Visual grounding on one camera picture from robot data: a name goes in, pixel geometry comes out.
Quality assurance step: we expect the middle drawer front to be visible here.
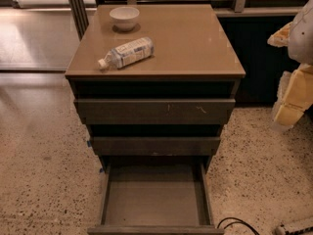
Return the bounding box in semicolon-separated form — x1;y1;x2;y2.
90;137;221;156

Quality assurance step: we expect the white ceramic bowl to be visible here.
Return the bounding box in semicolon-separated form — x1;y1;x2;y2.
110;6;140;31

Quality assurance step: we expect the black cable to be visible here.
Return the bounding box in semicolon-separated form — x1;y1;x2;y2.
216;216;260;235

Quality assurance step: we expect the brown drawer cabinet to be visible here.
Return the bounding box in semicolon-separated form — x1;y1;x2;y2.
65;4;246;235

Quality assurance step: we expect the open bottom drawer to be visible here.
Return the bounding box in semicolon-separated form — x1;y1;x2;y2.
87;164;224;235

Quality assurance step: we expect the clear blue-labelled plastic bottle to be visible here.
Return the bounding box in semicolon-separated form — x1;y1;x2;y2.
98;37;155;71

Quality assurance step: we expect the top drawer front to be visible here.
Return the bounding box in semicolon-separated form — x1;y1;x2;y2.
74;99;235;125

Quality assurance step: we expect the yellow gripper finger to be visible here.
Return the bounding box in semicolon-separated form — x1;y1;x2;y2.
271;64;313;132
267;23;291;48

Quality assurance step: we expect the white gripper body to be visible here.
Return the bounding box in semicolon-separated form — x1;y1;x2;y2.
288;0;313;65

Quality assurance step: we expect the metal window frame post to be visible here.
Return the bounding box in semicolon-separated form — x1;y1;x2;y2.
68;0;89;39

